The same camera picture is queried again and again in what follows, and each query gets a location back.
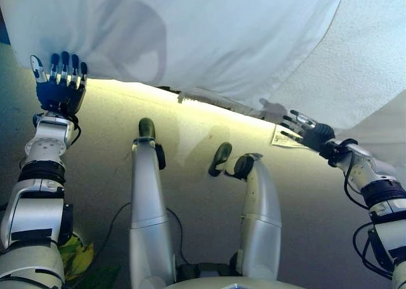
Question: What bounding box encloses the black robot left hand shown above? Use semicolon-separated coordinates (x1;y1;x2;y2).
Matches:
30;50;88;114

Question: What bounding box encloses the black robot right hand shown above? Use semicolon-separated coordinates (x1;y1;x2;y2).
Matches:
279;109;336;153

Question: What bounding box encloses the white duvet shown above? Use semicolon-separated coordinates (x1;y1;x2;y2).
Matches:
0;0;346;103

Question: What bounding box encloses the white printed rug label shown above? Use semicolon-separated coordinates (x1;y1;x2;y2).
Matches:
271;125;307;149

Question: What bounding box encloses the dark robot left foot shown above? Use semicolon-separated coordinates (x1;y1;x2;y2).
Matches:
138;117;156;141

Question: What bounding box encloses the dark robot foot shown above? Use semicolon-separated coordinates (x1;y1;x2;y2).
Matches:
138;117;156;141
208;142;233;177

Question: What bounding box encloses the dark robot right foot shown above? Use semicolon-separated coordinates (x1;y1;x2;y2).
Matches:
208;142;233;177

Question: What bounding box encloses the silver robot right leg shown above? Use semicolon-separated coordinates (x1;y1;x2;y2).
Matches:
234;154;282;282

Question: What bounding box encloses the silver robot leg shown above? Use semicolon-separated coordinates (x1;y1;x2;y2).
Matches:
234;154;282;282
129;136;176;289

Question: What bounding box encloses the silver robot left leg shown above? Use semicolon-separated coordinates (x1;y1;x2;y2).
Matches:
129;136;176;289

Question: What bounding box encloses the green yellow leaf cloth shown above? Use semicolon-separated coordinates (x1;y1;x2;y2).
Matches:
58;233;121;289

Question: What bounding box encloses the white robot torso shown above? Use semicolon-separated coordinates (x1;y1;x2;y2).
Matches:
164;276;305;289

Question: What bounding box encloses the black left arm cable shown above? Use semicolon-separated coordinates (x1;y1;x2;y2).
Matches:
68;114;82;146

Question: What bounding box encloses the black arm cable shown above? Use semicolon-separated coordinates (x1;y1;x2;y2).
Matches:
68;114;82;146
344;162;394;279

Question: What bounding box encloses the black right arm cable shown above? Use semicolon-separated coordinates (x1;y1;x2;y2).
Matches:
344;162;394;279

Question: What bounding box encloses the dark bed frame base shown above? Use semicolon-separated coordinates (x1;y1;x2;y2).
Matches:
0;6;12;46

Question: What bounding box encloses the black waist cable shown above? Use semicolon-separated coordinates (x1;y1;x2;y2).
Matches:
104;202;191;264

